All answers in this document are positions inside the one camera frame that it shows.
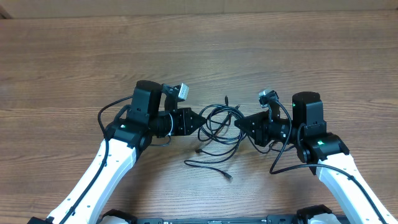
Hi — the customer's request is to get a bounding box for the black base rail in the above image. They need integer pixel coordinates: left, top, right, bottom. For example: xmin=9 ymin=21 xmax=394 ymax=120
xmin=99 ymin=205 xmax=352 ymax=224

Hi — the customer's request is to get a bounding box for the black left camera cable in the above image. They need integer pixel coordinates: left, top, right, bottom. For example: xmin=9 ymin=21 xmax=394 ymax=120
xmin=58 ymin=95 xmax=134 ymax=224

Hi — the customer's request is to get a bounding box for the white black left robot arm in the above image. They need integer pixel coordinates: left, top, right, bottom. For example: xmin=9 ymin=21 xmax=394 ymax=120
xmin=28 ymin=80 xmax=206 ymax=224

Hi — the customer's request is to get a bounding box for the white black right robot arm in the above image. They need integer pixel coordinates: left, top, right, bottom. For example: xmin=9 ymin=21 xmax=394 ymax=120
xmin=234 ymin=90 xmax=397 ymax=223

